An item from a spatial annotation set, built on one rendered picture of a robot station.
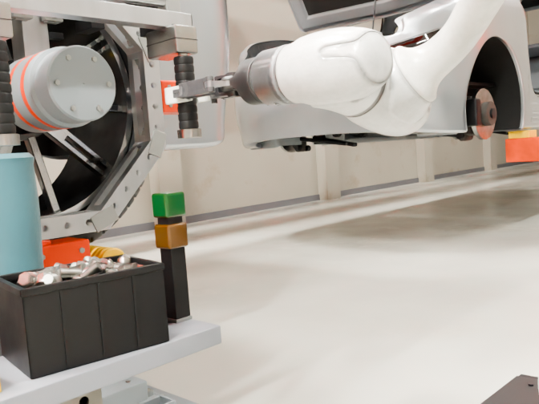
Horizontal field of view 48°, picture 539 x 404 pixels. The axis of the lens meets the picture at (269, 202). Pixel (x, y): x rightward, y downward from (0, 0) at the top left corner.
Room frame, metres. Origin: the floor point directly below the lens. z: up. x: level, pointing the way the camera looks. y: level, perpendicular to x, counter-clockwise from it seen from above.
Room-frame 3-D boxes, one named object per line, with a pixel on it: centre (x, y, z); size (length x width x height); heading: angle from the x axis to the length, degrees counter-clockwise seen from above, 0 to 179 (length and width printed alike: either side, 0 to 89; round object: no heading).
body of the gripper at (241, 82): (1.00, 0.02, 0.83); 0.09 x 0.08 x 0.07; 46
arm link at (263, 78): (0.95, -0.03, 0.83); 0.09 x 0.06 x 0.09; 136
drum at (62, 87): (1.10, 0.37, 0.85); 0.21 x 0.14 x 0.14; 46
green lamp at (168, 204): (0.97, 0.16, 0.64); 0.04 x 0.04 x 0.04; 46
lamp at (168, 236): (0.97, 0.16, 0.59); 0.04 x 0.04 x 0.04; 46
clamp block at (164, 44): (1.13, 0.16, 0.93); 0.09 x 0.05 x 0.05; 46
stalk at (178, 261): (0.97, 0.16, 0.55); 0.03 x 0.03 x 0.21; 46
